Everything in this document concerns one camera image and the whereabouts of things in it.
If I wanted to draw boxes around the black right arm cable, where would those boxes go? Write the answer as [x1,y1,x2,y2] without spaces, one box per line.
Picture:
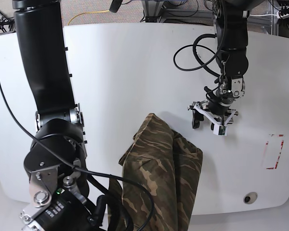
[0,0,155,231]

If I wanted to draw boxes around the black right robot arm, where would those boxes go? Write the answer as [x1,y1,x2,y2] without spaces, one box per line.
[13,0,99,231]

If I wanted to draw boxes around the red tape rectangle marking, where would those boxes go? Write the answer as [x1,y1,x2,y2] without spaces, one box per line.
[263,134,285,169]

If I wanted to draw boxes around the white power strip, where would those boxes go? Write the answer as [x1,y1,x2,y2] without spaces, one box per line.
[276,7,289,19]

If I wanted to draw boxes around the black tripod legs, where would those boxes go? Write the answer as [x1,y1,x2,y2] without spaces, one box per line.
[0,10,15,35]

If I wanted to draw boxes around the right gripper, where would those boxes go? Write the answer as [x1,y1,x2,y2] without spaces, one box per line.
[20,166,95,231]

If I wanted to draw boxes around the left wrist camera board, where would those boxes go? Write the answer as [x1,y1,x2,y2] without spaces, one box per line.
[219,126,227,136]

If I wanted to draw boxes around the yellow cable on floor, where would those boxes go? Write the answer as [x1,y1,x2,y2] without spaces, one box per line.
[67,10,111,26]

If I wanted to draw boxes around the camouflage T-shirt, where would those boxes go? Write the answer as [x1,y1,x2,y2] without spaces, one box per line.
[108,113,203,231]

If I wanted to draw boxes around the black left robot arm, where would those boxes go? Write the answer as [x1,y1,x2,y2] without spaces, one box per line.
[189,0,249,136]

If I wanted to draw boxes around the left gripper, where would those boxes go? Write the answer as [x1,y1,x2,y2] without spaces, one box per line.
[189,76,245,136]

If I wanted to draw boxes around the aluminium frame stand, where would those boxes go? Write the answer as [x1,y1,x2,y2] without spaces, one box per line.
[140,0,199,23]

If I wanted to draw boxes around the right table cable grommet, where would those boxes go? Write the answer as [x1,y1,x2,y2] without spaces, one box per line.
[243,192,258,205]

